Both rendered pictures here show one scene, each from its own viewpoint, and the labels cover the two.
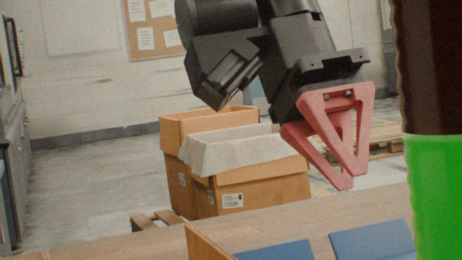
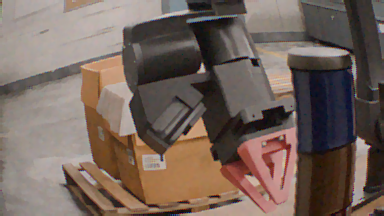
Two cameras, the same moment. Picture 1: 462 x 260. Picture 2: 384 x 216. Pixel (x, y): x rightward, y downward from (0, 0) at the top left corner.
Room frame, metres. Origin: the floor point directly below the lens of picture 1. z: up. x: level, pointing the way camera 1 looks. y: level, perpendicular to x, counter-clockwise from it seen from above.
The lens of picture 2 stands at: (-0.15, 0.01, 1.24)
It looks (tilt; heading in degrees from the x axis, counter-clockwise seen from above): 9 degrees down; 358
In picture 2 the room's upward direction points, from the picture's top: 7 degrees counter-clockwise
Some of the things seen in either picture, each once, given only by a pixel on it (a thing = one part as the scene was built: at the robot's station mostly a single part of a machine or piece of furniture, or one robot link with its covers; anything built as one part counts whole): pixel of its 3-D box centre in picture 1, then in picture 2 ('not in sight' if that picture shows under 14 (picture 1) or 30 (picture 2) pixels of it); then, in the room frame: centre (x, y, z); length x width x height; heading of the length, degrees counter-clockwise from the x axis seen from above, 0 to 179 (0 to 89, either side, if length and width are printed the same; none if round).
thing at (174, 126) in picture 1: (213, 160); (130, 113); (4.75, 0.15, 0.43); 0.57 x 0.53 x 0.58; 17
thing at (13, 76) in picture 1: (12, 55); not in sight; (7.17, 1.82, 1.21); 0.86 x 0.10 x 0.79; 13
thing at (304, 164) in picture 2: not in sight; (327, 176); (0.20, -0.06, 1.14); 0.04 x 0.04 x 0.03
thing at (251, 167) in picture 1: (250, 179); (172, 138); (4.16, -0.04, 0.40); 0.66 x 0.62 x 0.50; 13
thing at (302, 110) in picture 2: not in sight; (327, 103); (0.20, -0.06, 1.17); 0.04 x 0.04 x 0.03
